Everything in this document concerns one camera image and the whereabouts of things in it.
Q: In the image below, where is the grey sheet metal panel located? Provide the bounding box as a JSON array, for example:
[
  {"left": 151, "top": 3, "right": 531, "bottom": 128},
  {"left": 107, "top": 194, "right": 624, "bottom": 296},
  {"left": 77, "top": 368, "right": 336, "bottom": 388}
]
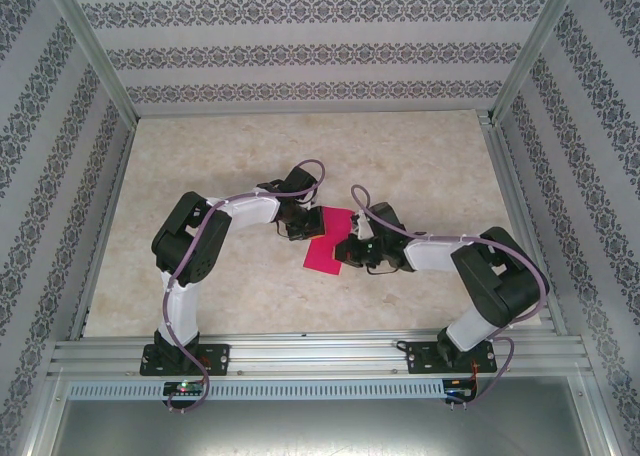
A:
[{"left": 27, "top": 375, "right": 619, "bottom": 456}]

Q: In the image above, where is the small black controller board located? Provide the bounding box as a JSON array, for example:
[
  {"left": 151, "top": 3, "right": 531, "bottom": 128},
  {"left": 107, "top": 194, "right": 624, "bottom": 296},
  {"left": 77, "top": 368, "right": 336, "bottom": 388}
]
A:
[
  {"left": 162, "top": 381, "right": 206, "bottom": 398},
  {"left": 445, "top": 378, "right": 480, "bottom": 403}
]

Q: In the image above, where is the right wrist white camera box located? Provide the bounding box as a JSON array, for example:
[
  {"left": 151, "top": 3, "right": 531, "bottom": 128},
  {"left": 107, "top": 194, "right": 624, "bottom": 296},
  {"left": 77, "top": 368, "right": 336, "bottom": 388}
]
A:
[{"left": 351, "top": 210, "right": 375, "bottom": 241}]

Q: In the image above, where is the thin aluminium frame bar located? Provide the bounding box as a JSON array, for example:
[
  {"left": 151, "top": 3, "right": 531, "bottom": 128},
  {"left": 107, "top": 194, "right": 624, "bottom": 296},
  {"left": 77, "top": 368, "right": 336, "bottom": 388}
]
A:
[{"left": 133, "top": 106, "right": 495, "bottom": 120}]

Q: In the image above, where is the wide aluminium base rail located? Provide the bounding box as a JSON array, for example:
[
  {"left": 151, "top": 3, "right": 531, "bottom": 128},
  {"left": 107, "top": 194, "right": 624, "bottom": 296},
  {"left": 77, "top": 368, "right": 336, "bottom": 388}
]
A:
[{"left": 47, "top": 328, "right": 587, "bottom": 378}]

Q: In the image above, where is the slotted grey cable duct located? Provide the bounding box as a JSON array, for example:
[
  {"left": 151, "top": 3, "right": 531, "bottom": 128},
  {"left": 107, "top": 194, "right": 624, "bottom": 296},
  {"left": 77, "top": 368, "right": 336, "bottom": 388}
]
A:
[{"left": 67, "top": 379, "right": 447, "bottom": 402}]

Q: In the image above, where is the aluminium side rail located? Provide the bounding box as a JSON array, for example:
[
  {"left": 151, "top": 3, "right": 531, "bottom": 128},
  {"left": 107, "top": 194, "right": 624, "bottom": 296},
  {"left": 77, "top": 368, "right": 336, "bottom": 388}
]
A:
[
  {"left": 68, "top": 118, "right": 139, "bottom": 341},
  {"left": 477, "top": 109, "right": 570, "bottom": 336}
]

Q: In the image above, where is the aluminium frame post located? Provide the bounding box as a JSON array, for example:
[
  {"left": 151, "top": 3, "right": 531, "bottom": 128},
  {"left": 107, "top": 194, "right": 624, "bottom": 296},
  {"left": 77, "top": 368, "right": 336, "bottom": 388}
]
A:
[
  {"left": 42, "top": 0, "right": 140, "bottom": 121},
  {"left": 491, "top": 0, "right": 585, "bottom": 123}
]

